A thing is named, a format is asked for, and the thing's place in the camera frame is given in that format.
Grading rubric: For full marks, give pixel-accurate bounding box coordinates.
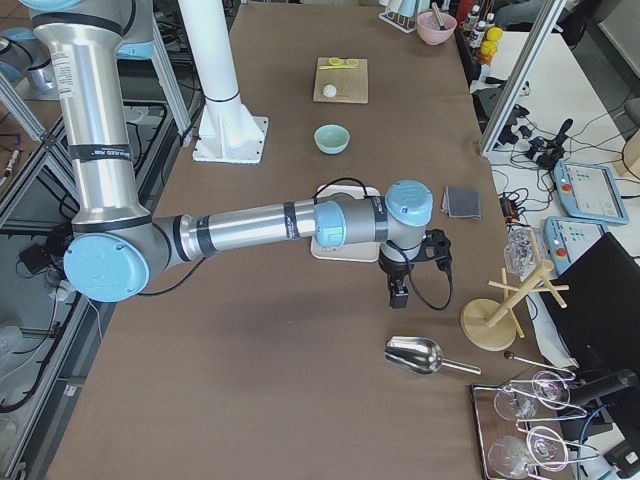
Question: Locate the teach pendant far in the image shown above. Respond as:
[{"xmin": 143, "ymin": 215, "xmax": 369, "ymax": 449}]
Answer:
[{"xmin": 553, "ymin": 161, "xmax": 629, "ymax": 225}]

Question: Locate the wine glass rack tray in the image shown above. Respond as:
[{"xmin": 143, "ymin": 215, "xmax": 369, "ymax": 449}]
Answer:
[{"xmin": 471, "ymin": 384, "xmax": 599, "ymax": 479}]

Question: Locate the aluminium frame post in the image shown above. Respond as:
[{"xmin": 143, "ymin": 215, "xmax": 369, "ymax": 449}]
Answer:
[{"xmin": 478, "ymin": 0, "xmax": 566, "ymax": 157}]

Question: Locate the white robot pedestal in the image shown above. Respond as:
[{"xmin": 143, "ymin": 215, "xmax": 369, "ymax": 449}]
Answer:
[{"xmin": 179, "ymin": 1, "xmax": 269, "ymax": 165}]

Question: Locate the wooden mug tree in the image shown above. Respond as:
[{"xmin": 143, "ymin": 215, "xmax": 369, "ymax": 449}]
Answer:
[{"xmin": 460, "ymin": 230, "xmax": 570, "ymax": 351}]

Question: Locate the teach pendant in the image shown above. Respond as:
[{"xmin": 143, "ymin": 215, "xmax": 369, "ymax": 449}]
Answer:
[
  {"xmin": 553, "ymin": 161, "xmax": 629, "ymax": 225},
  {"xmin": 544, "ymin": 216, "xmax": 609, "ymax": 275}
]

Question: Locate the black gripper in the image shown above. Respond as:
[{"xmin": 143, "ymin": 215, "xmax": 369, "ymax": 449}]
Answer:
[{"xmin": 378, "ymin": 229, "xmax": 452, "ymax": 307}]

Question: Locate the metal scoop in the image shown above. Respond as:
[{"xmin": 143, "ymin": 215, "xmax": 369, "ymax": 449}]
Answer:
[{"xmin": 384, "ymin": 336, "xmax": 482, "ymax": 375}]

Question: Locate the wine glass upper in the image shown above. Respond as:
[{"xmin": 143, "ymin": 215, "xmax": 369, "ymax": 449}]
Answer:
[{"xmin": 493, "ymin": 370, "xmax": 570, "ymax": 421}]

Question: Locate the teach pendant near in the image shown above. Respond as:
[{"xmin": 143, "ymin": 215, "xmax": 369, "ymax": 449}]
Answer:
[{"xmin": 544, "ymin": 216, "xmax": 609, "ymax": 275}]

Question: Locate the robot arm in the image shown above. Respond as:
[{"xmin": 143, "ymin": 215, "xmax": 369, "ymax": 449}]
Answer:
[{"xmin": 28, "ymin": 1, "xmax": 452, "ymax": 308}]

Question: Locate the black laptop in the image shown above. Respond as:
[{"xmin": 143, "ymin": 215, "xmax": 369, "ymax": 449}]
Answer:
[{"xmin": 543, "ymin": 233, "xmax": 639, "ymax": 372}]

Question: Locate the yellow plastic knife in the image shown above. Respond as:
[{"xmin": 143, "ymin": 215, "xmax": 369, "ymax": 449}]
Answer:
[{"xmin": 318, "ymin": 64, "xmax": 355, "ymax": 70}]

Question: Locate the white wire cup rack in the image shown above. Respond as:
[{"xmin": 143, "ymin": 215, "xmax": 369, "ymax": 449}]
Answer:
[{"xmin": 378, "ymin": 0, "xmax": 418, "ymax": 34}]

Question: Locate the mint green bowl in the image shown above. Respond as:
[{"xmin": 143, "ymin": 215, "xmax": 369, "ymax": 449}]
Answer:
[{"xmin": 313, "ymin": 124, "xmax": 351, "ymax": 155}]

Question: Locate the cream rabbit tray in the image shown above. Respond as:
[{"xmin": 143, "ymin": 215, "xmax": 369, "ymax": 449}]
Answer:
[{"xmin": 310, "ymin": 184, "xmax": 380, "ymax": 263}]

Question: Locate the wine glass lower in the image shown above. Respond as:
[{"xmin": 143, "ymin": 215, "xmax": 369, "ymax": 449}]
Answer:
[{"xmin": 488, "ymin": 426, "xmax": 569, "ymax": 479}]

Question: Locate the grey folded cloth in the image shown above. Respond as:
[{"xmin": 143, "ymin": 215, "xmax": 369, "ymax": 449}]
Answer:
[{"xmin": 441, "ymin": 186, "xmax": 482, "ymax": 219}]

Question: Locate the pink bowl of ice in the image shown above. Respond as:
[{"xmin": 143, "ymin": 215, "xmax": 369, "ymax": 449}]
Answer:
[{"xmin": 416, "ymin": 11, "xmax": 458, "ymax": 45}]

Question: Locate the bamboo cutting board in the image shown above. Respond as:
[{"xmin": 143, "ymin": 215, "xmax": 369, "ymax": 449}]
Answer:
[{"xmin": 313, "ymin": 57, "xmax": 369, "ymax": 104}]

